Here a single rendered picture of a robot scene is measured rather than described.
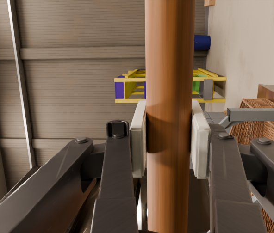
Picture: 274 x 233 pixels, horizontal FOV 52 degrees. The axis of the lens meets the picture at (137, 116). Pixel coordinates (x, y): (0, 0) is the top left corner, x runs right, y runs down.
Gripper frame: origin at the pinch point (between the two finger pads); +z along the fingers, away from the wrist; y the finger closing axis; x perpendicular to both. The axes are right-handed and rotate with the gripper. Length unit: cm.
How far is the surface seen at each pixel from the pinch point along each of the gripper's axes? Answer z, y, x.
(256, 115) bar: 84, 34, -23
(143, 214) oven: 148, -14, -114
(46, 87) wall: 766, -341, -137
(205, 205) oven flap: 111, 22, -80
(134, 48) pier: 756, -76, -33
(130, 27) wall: 769, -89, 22
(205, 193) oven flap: 122, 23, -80
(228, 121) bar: 85, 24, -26
